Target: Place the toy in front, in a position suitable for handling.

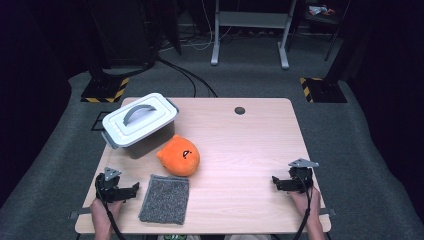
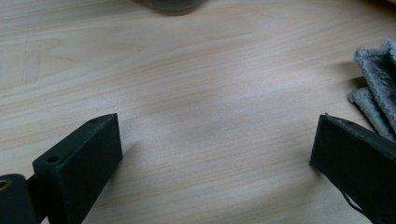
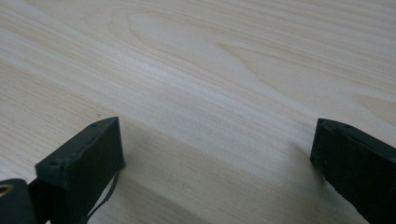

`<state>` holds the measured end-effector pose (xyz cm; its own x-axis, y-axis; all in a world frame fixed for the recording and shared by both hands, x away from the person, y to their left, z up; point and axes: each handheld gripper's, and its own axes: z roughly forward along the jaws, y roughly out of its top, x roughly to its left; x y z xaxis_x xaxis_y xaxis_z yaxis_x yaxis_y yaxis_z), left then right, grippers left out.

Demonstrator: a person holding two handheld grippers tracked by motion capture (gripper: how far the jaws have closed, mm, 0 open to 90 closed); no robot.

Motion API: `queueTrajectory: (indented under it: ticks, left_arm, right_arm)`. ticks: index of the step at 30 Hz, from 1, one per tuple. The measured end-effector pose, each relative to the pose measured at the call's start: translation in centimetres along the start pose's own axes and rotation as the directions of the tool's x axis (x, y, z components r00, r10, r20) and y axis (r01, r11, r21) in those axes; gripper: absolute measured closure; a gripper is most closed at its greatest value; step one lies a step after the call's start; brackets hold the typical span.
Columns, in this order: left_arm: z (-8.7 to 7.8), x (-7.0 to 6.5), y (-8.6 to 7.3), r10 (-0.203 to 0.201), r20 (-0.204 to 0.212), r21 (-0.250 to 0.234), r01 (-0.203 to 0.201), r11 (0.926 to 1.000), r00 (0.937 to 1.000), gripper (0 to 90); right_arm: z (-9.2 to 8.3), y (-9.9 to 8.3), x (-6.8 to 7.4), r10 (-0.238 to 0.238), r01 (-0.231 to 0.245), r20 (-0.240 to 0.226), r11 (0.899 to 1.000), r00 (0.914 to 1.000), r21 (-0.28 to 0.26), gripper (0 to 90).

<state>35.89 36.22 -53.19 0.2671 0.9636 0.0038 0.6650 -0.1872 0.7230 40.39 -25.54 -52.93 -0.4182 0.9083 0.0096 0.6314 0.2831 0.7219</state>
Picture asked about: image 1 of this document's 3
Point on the white and orange small clutter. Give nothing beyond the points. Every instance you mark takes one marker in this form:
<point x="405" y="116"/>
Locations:
<point x="320" y="10"/>

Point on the grey fluffy cloth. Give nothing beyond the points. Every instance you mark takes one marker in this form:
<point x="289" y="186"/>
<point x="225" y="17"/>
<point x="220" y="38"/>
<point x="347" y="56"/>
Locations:
<point x="165" y="200"/>

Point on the person's left leg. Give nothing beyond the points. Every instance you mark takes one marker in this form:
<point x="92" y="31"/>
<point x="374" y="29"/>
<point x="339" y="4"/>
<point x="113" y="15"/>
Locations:
<point x="176" y="238"/>

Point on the dark cabinet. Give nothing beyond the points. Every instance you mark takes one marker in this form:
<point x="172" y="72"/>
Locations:
<point x="123" y="33"/>

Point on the grey plastic storage box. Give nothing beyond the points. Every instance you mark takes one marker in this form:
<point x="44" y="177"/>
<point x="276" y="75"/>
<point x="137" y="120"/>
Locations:
<point x="150" y="146"/>

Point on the person's leg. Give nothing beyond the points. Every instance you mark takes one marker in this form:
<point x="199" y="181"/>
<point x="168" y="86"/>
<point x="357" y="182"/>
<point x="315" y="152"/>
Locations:
<point x="248" y="238"/>
<point x="176" y="238"/>

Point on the person's right leg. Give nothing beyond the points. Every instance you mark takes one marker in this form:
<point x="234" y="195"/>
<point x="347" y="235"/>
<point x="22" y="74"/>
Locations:
<point x="248" y="238"/>

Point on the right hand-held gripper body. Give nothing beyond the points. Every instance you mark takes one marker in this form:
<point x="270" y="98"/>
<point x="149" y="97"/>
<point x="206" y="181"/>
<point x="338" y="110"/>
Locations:
<point x="300" y="178"/>

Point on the dark round table grommet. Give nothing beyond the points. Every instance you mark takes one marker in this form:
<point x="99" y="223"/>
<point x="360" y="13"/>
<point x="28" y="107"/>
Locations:
<point x="239" y="110"/>

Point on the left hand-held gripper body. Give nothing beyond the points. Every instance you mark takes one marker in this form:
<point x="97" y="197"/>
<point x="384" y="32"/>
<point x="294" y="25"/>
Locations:
<point x="108" y="190"/>

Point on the person's right hand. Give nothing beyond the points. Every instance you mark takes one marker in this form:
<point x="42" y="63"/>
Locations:
<point x="310" y="205"/>

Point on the grey tape strip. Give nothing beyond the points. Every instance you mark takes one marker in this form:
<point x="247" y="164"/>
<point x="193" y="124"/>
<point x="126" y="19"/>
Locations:
<point x="328" y="212"/>
<point x="80" y="213"/>

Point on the black yellow striped stand base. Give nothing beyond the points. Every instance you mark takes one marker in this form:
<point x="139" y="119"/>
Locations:
<point x="105" y="91"/>
<point x="325" y="91"/>

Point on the orange plush toy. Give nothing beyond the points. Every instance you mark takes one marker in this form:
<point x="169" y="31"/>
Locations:
<point x="178" y="160"/>

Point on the white metal desk frame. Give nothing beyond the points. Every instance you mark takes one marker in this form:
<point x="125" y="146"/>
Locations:
<point x="253" y="19"/>

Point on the person's left hand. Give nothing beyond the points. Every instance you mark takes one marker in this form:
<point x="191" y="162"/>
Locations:
<point x="105" y="215"/>

